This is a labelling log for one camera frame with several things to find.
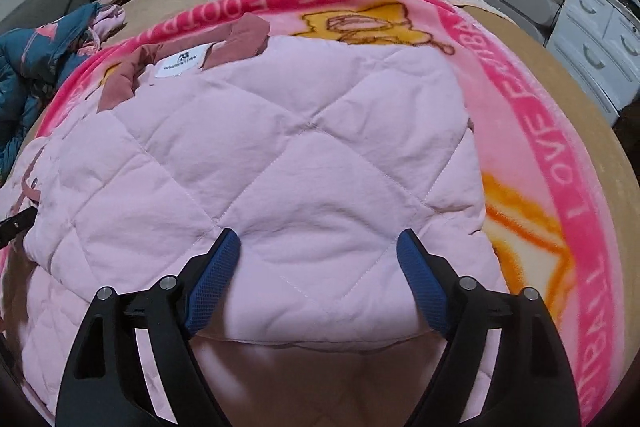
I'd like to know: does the grey headboard cushion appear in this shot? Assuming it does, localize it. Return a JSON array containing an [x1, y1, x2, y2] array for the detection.
[[0, 0, 91, 38]]

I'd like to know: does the blue floral duvet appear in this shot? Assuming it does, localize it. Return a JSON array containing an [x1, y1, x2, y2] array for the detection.
[[0, 2, 126, 180]]

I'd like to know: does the bed with tan sheet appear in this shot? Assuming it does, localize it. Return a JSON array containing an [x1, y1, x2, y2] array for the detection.
[[0, 0, 640, 427]]

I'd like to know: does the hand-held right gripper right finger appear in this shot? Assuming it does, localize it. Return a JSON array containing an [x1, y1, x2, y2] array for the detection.
[[396, 228, 583, 427]]

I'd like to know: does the pink printed fleece blanket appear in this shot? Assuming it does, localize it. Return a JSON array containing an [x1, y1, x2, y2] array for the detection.
[[0, 0, 636, 427]]

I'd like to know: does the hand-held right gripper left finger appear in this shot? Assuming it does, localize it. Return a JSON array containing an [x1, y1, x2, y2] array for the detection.
[[55, 228, 242, 427]]

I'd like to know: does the pink quilted jacket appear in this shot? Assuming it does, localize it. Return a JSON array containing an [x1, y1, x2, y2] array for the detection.
[[0, 18, 511, 427]]

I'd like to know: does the white drawer cabinet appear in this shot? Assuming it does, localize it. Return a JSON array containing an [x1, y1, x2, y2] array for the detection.
[[547, 0, 640, 128]]

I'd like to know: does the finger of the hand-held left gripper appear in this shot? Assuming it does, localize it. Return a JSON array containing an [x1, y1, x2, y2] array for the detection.
[[0, 206, 39, 253]]

